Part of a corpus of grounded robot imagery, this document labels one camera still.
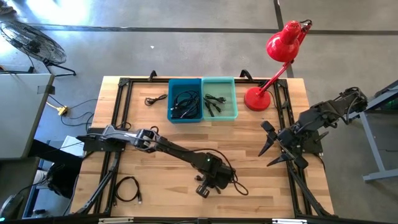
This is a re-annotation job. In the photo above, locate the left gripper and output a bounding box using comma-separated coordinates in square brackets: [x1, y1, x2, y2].
[195, 167, 234, 199]

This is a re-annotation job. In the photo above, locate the white paper sheet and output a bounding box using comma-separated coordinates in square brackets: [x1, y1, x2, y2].
[60, 135, 85, 158]

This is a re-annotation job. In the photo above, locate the silver metal bracket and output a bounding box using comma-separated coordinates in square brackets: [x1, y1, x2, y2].
[273, 218, 308, 224]
[98, 217, 134, 224]

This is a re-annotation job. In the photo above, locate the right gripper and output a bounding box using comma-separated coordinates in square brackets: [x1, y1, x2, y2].
[257, 120, 308, 169]

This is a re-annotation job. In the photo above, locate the red desk lamp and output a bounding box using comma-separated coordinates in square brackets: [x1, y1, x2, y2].
[244, 19, 313, 112]

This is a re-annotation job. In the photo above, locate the teal plastic bin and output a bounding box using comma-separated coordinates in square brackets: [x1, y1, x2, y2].
[201, 76, 239, 122]

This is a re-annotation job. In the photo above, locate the grey side table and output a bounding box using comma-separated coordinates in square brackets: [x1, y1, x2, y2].
[0, 73, 55, 160]

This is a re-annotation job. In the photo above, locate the black floor fan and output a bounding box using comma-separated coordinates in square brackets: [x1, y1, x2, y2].
[0, 20, 77, 77]

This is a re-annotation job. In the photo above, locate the grey metal table frame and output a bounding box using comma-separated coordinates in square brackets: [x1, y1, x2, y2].
[343, 80, 398, 183]

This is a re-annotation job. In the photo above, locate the black aluminium table frame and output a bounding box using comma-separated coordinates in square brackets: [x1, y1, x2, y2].
[76, 70, 335, 218]

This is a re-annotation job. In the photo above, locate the dark computer mouse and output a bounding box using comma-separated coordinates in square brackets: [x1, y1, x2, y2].
[0, 194, 24, 220]

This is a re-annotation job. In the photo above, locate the blue plastic bin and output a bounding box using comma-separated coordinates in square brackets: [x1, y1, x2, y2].
[167, 77, 205, 124]

